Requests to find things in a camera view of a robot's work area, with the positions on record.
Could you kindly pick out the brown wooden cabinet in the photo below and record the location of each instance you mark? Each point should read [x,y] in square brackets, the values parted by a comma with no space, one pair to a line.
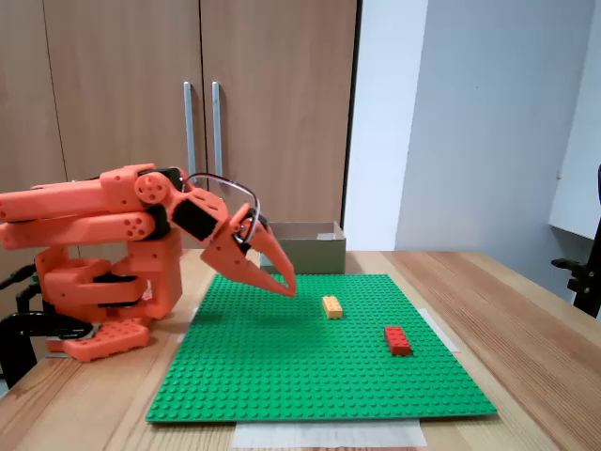
[117,70]

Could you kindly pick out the red lego block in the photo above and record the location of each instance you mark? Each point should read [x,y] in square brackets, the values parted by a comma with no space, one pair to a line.
[397,341]

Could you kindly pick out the black table clamp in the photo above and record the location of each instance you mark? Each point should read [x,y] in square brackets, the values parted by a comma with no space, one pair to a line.
[19,329]

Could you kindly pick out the yellow lego block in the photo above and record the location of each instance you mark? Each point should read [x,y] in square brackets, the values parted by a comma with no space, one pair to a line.
[333,307]

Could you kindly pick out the black stand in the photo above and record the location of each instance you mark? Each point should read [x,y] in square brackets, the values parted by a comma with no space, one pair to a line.
[587,286]

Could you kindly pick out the open cardboard box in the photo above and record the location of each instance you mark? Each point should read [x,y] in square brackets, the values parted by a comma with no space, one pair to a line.
[319,256]

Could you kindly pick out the translucent masking tape strip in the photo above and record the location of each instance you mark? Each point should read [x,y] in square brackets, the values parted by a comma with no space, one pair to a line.
[441,331]
[328,434]
[193,315]

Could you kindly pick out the green lego baseplate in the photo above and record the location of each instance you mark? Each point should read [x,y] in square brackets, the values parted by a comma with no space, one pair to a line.
[305,366]

